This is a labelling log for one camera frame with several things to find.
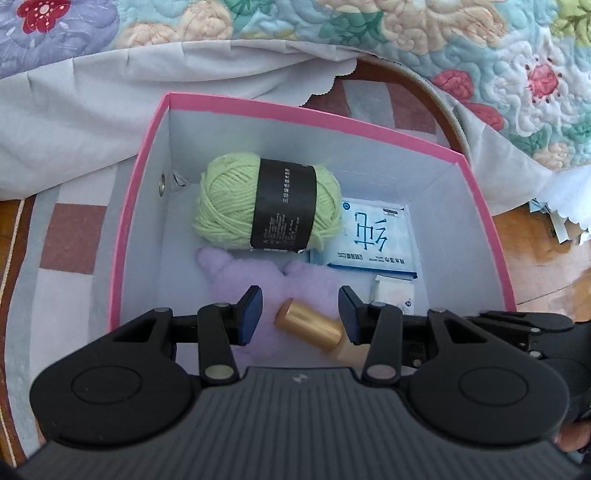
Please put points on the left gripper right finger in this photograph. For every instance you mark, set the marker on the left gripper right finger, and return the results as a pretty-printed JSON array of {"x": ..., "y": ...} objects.
[{"x": 380, "y": 326}]

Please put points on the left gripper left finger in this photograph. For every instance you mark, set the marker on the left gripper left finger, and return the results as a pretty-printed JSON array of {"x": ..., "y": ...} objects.
[{"x": 222, "y": 325}]

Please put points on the white tissue pack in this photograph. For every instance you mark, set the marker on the white tissue pack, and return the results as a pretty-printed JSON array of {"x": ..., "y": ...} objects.
[{"x": 393, "y": 291}]

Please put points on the foundation bottle gold cap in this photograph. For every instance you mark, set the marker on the foundation bottle gold cap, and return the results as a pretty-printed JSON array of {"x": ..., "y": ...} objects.
[{"x": 315, "y": 328}]

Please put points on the purple plush toy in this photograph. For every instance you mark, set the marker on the purple plush toy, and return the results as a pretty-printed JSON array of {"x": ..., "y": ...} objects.
[{"x": 224, "y": 277}]

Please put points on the blue wet wipes pack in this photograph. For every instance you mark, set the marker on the blue wet wipes pack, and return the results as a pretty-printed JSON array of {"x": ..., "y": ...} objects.
[{"x": 375, "y": 236}]

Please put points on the green yarn ball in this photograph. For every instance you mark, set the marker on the green yarn ball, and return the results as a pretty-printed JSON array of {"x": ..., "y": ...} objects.
[{"x": 247, "y": 202}]

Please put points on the person's right hand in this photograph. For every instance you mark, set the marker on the person's right hand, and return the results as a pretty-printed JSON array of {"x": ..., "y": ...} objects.
[{"x": 574, "y": 440}]

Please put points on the pink cardboard box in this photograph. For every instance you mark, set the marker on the pink cardboard box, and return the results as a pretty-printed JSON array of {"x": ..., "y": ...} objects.
[{"x": 457, "y": 253}]

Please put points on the papers under bed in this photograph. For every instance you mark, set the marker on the papers under bed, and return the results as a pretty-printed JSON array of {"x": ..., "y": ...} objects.
[{"x": 564, "y": 230}]

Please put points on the checkered floor rug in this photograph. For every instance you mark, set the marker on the checkered floor rug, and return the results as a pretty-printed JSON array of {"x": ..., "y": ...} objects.
[{"x": 57, "y": 247}]

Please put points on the floral quilt bedspread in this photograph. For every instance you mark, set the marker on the floral quilt bedspread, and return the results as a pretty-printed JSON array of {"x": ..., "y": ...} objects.
[{"x": 522, "y": 67}]

